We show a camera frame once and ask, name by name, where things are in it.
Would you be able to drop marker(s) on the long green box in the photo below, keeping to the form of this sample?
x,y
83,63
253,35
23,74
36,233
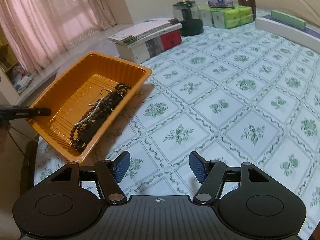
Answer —
x,y
288,19

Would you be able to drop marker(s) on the pink curtain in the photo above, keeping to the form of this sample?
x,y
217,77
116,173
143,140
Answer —
x,y
39,31

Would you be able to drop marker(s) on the dark blue flat book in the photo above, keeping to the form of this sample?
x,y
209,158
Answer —
x,y
267,23

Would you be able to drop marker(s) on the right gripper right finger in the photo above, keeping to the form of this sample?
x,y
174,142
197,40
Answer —
x,y
211,176

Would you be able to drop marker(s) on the long white flat box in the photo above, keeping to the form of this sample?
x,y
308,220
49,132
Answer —
x,y
304,40

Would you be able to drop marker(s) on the stack of books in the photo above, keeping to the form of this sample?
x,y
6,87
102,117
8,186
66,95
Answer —
x,y
147,39

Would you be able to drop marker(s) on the floral patterned bed sheet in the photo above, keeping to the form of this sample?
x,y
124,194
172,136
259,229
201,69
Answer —
x,y
233,95

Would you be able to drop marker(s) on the green tissue pack bundle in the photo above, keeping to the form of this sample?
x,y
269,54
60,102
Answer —
x,y
226,18

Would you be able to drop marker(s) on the green glass lantern jar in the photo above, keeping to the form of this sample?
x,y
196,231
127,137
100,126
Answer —
x,y
188,14

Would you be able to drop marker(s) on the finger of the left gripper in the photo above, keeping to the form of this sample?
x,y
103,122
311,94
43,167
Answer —
x,y
20,112

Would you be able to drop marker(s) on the purple white tissue pack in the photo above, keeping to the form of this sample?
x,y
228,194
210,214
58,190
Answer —
x,y
221,3

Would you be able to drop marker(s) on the wooden bookshelf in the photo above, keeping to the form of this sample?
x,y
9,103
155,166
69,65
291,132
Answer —
x,y
8,61

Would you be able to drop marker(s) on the person's left hand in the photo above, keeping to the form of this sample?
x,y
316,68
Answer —
x,y
4,131

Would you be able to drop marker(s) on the plastic bags on floor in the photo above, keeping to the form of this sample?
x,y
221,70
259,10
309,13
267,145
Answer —
x,y
20,78

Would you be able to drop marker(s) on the dark brown wooden box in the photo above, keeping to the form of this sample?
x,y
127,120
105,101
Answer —
x,y
249,3

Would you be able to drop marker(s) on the orange plastic tray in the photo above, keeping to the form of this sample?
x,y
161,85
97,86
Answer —
x,y
69,98

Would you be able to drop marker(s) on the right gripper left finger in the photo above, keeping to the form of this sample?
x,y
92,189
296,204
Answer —
x,y
109,174

